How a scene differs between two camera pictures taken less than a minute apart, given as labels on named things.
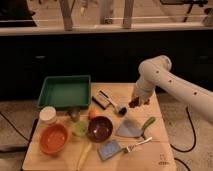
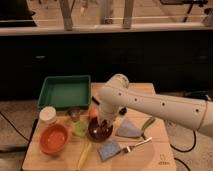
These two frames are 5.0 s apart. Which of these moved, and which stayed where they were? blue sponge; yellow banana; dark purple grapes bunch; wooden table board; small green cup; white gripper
Moved: dark purple grapes bunch; white gripper
Stayed: wooden table board; blue sponge; yellow banana; small green cup
